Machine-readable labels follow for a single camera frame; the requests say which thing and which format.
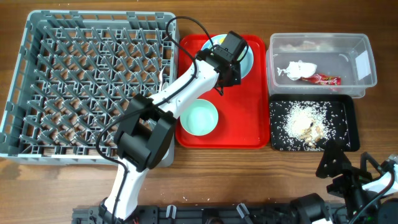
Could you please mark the mint green bowl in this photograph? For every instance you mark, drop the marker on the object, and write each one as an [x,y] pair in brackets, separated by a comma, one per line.
[200,118]

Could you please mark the black waste tray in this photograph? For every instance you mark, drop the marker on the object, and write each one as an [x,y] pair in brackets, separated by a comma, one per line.
[347,102]

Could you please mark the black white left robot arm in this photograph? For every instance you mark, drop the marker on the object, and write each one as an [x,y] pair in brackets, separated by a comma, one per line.
[146,130]

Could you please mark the metal fork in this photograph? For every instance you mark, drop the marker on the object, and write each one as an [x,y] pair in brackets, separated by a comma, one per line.
[161,79]

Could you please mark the grey dishwasher rack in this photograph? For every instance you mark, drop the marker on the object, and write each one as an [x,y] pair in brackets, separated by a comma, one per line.
[76,72]

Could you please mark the rice and food scraps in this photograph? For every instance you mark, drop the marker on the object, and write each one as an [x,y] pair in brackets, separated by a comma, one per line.
[308,125]

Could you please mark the red snack wrapper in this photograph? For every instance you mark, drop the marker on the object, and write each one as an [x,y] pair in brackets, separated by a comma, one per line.
[322,79]

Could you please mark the red plastic tray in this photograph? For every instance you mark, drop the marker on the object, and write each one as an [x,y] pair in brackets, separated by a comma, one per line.
[243,110]

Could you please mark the clear plastic bin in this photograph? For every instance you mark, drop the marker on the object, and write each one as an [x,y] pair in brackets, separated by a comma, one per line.
[346,56]

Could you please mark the white plastic spoon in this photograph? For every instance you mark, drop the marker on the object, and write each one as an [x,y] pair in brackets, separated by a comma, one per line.
[165,85]

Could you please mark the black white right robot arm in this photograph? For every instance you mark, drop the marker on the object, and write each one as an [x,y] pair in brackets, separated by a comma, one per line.
[311,208]

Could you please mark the light blue plate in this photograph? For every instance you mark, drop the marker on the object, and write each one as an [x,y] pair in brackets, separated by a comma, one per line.
[247,57]

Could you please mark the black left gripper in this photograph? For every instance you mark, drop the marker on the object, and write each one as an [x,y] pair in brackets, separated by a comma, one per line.
[238,79]

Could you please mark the yellow plastic cup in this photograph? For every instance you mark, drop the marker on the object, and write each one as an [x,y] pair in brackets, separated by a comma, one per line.
[220,41]

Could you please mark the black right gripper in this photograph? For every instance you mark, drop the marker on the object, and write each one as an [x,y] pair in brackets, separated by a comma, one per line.
[354,177]

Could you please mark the white napkin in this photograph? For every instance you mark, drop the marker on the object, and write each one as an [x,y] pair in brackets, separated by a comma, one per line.
[298,70]

